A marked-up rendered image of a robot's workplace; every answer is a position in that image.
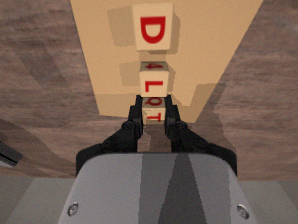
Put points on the beige block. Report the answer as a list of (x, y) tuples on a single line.
[(153, 110), (153, 26), (154, 79)]

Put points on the tan flat mat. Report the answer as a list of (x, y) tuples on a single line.
[(206, 34)]

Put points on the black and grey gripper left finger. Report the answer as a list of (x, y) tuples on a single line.
[(123, 140)]

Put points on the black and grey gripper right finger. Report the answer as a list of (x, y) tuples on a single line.
[(185, 139)]

